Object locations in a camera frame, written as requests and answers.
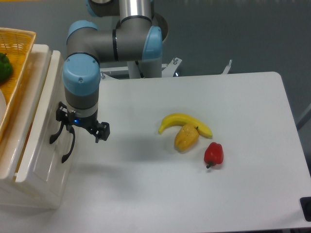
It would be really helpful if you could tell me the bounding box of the yellow bell pepper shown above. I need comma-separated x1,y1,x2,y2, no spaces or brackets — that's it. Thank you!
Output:
174,123,199,152

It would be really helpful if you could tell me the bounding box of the yellow woven basket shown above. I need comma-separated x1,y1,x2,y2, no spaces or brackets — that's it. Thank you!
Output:
0,28,36,138

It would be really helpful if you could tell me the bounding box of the white table bracket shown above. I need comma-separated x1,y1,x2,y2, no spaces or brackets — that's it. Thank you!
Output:
221,59,232,75

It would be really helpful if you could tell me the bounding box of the red bell pepper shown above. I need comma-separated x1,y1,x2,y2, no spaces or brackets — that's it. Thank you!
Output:
204,142,224,168

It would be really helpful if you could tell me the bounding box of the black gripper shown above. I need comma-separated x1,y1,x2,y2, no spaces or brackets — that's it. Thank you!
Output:
56,101,110,143

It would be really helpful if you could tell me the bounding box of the yellow banana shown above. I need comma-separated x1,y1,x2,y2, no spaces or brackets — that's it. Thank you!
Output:
158,113,213,139

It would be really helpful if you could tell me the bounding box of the green bell pepper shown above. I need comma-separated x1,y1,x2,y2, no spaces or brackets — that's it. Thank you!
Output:
0,53,13,82

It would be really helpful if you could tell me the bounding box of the black corner object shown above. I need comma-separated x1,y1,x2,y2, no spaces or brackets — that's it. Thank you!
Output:
300,197,311,222

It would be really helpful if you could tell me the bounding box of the white plate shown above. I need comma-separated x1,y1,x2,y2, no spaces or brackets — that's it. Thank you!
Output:
0,90,7,122

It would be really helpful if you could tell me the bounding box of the white top drawer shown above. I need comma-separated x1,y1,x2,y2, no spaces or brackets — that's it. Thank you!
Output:
16,50,68,197

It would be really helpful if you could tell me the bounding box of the black drawer handle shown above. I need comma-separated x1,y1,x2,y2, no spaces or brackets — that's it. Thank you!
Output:
49,122,75,164

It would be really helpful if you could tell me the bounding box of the white plastic drawer cabinet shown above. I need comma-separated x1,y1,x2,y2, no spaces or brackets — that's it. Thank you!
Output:
0,44,71,209

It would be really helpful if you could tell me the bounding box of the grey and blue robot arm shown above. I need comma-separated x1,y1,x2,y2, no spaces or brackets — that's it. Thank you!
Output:
62,0,163,141

